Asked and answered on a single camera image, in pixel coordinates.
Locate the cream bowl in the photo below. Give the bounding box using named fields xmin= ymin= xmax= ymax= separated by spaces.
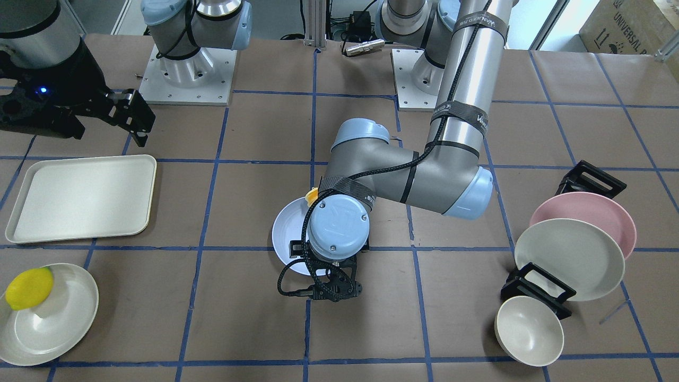
xmin=494 ymin=297 xmax=564 ymax=367

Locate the black dish rack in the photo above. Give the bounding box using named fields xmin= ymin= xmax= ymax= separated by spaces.
xmin=500 ymin=160 xmax=626 ymax=319

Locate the blue plate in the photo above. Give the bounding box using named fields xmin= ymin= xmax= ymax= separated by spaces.
xmin=272 ymin=197 xmax=308 ymax=265

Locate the pink plate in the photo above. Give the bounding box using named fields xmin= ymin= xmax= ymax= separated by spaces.
xmin=529 ymin=192 xmax=637 ymax=259

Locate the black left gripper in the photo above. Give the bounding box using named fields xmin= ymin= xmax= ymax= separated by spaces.
xmin=289 ymin=240 xmax=363 ymax=302

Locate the cardboard box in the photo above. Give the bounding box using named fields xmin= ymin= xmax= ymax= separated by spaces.
xmin=579 ymin=1 xmax=678 ymax=54

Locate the orange striped bread loaf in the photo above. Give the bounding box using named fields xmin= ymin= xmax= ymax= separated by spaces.
xmin=304 ymin=188 xmax=319 ymax=207

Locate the cream plate in rack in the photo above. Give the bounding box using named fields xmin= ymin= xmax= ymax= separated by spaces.
xmin=515 ymin=218 xmax=625 ymax=301

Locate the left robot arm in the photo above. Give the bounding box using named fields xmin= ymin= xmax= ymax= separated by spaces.
xmin=277 ymin=1 xmax=516 ymax=302

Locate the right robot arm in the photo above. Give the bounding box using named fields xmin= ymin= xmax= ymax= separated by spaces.
xmin=2 ymin=1 xmax=252 ymax=147

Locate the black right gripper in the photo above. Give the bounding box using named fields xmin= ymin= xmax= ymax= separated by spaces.
xmin=1 ymin=40 xmax=156 ymax=147

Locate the silver metal connector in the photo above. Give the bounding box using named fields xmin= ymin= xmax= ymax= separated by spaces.
xmin=342 ymin=39 xmax=386 ymax=57

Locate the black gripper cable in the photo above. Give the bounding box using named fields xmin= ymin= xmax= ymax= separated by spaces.
xmin=277 ymin=0 xmax=494 ymax=298

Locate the aluminium frame post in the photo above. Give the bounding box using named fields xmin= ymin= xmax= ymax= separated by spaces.
xmin=301 ymin=0 xmax=329 ymax=50

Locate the yellow lemon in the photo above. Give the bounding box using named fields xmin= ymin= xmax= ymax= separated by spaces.
xmin=5 ymin=266 xmax=54 ymax=310

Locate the white rectangular tray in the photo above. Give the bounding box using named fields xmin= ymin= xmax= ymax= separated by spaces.
xmin=5 ymin=154 xmax=157 ymax=244

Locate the black power adapter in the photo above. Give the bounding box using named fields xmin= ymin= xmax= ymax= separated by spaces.
xmin=347 ymin=11 xmax=373 ymax=36

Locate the white plate under lemon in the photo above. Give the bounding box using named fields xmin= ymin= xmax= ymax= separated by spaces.
xmin=1 ymin=263 xmax=99 ymax=367

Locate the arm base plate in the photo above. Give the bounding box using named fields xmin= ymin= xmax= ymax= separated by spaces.
xmin=139 ymin=47 xmax=238 ymax=106
xmin=392 ymin=48 xmax=444 ymax=111

